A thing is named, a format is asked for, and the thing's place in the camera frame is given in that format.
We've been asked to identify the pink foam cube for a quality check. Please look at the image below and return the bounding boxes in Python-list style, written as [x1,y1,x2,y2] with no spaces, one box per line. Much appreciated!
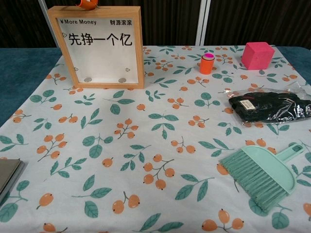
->
[241,42,276,70]

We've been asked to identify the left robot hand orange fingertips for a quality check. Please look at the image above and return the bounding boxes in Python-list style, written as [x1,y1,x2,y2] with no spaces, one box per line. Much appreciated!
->
[74,0,100,11]

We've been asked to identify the white partition post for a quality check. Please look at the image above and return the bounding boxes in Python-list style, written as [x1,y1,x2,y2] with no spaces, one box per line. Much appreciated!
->
[195,0,211,46]
[39,0,49,48]

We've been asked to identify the green bristle hand brush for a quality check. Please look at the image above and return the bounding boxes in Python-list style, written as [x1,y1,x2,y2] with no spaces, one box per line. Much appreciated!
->
[218,149,289,214]

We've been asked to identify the floral print tablecloth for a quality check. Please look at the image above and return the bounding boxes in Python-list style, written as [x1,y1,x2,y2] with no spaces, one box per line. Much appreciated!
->
[0,45,311,233]

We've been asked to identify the dark slatted partition panel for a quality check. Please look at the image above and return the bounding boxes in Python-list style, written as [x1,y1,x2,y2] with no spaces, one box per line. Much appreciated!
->
[209,0,311,47]
[97,0,197,47]
[47,0,77,8]
[0,0,41,49]

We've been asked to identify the silver digital scale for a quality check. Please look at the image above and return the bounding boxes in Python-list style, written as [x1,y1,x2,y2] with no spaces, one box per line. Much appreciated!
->
[0,159,26,203]

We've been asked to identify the wooden coin bank frame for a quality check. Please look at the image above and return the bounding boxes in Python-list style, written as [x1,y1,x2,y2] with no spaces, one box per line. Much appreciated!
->
[47,6,145,89]

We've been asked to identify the black gloves in plastic bag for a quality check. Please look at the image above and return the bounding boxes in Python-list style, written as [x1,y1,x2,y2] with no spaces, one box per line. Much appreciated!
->
[218,81,311,127]

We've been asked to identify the orange cylinder pink cap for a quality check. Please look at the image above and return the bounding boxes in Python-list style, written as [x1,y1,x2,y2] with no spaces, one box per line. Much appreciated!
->
[199,52,215,75]

